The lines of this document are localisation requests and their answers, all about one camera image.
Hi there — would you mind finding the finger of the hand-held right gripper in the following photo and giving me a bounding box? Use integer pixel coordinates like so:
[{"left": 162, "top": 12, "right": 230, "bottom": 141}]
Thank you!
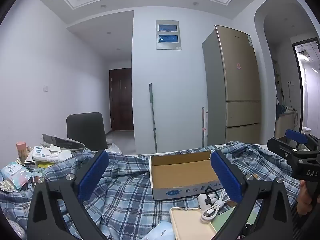
[
  {"left": 286, "top": 129, "right": 320, "bottom": 152},
  {"left": 267, "top": 137, "right": 304, "bottom": 167}
]

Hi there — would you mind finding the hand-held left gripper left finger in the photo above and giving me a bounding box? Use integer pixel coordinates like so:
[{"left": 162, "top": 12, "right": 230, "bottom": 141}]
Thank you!
[{"left": 27, "top": 149, "right": 110, "bottom": 240}]

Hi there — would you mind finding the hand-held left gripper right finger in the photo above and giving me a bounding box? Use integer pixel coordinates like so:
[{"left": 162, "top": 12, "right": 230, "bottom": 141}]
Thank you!
[{"left": 210, "top": 150, "right": 299, "bottom": 240}]

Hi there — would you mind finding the cardboard box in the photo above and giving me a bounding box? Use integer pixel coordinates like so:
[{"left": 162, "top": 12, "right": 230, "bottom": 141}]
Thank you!
[{"left": 149, "top": 151, "right": 225, "bottom": 200}]

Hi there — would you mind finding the beige phone case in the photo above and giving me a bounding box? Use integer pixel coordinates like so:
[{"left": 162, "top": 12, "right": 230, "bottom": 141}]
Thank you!
[{"left": 169, "top": 207, "right": 218, "bottom": 240}]

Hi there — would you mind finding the light blue tissue packet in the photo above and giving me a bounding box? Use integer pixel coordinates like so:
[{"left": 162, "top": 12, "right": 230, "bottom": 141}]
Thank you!
[{"left": 144, "top": 220, "right": 175, "bottom": 240}]

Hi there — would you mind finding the person's right hand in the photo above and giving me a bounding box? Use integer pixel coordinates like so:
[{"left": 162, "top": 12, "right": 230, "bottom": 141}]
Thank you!
[{"left": 296, "top": 180, "right": 313, "bottom": 217}]

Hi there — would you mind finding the beige counter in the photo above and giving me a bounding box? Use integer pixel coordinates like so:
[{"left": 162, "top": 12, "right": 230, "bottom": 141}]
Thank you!
[{"left": 274, "top": 111, "right": 297, "bottom": 138}]

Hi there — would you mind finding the white charger adapter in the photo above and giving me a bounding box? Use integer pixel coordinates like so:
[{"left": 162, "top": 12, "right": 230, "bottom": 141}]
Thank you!
[{"left": 198, "top": 192, "right": 217, "bottom": 208}]

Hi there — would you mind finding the clear plastic bag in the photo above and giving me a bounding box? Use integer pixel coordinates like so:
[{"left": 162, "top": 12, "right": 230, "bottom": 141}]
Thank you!
[{"left": 107, "top": 142, "right": 123, "bottom": 155}]

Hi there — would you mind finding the green paper sheet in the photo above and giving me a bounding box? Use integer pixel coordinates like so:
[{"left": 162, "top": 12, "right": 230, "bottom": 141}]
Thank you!
[{"left": 211, "top": 200, "right": 262, "bottom": 233}]

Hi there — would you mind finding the blue plaid shirt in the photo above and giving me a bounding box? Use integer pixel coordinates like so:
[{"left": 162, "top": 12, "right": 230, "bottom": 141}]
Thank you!
[{"left": 0, "top": 141, "right": 300, "bottom": 240}]

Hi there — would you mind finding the dark grey chair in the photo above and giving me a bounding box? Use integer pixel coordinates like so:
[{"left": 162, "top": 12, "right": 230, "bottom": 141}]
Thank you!
[{"left": 66, "top": 112, "right": 108, "bottom": 151}]

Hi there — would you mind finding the grey bag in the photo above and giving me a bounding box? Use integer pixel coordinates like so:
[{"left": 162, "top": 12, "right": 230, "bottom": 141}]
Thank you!
[{"left": 41, "top": 134, "right": 87, "bottom": 151}]

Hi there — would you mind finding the white tissue box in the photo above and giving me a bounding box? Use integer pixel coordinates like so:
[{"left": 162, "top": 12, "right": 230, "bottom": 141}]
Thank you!
[{"left": 32, "top": 144, "right": 73, "bottom": 164}]

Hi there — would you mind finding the pink lid toothpick jar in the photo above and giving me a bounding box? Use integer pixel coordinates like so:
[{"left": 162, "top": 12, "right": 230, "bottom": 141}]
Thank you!
[{"left": 16, "top": 142, "right": 28, "bottom": 165}]

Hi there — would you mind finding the gold refrigerator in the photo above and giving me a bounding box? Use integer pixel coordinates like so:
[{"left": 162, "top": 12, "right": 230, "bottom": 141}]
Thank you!
[{"left": 202, "top": 25, "right": 262, "bottom": 147}]

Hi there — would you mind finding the pastel wet wipes pack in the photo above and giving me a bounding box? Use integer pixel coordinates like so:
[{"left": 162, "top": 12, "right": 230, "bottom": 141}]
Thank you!
[{"left": 0, "top": 162, "right": 33, "bottom": 193}]

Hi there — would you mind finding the dark brown door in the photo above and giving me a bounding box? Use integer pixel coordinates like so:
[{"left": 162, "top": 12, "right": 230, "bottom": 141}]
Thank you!
[{"left": 109, "top": 68, "right": 134, "bottom": 132}]

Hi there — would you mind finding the white coiled cable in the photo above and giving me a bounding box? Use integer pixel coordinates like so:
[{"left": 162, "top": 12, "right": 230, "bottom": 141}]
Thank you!
[{"left": 200, "top": 189, "right": 231, "bottom": 223}]

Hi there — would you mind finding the black door frame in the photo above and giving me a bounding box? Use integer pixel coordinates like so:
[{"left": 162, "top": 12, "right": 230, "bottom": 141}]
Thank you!
[{"left": 291, "top": 37, "right": 320, "bottom": 133}]

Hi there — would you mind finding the white pink broom handle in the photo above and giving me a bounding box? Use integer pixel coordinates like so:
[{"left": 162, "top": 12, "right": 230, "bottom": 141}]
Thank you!
[{"left": 201, "top": 107, "right": 208, "bottom": 147}]

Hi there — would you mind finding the green grey mop handle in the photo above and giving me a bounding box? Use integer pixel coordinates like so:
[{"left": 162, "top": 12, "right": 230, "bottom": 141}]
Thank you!
[{"left": 149, "top": 82, "right": 158, "bottom": 154}]

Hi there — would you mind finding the grey wall electrical panel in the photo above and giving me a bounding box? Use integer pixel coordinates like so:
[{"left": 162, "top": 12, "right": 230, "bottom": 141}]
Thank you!
[{"left": 155, "top": 19, "right": 182, "bottom": 51}]

